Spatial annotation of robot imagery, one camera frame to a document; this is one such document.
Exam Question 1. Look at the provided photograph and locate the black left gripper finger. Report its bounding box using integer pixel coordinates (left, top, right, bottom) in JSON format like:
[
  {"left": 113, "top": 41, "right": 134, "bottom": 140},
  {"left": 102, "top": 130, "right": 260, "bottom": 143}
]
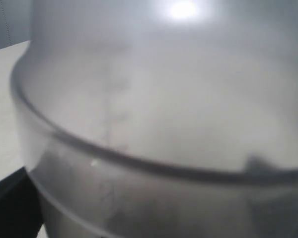
[{"left": 0, "top": 168, "right": 44, "bottom": 238}]

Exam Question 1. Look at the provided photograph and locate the clear plastic bottle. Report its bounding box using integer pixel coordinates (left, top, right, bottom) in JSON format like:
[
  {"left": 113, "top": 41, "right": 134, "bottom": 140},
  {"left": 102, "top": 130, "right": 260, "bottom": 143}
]
[{"left": 10, "top": 0, "right": 298, "bottom": 238}]

